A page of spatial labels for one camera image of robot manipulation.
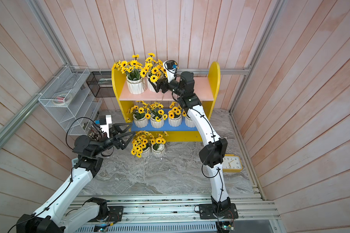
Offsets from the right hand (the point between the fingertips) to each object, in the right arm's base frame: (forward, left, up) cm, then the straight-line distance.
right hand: (153, 75), depth 73 cm
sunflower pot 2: (-20, +9, -33) cm, 40 cm away
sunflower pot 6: (-7, -19, -27) cm, 34 cm away
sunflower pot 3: (-5, +10, -23) cm, 26 cm away
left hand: (-27, +7, -11) cm, 30 cm away
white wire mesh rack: (-13, +43, -17) cm, 48 cm away
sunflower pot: (-17, 0, -39) cm, 43 cm away
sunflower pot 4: (-9, -1, -21) cm, 23 cm away
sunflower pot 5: (-7, -11, -25) cm, 28 cm away
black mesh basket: (+10, +36, -11) cm, 39 cm away
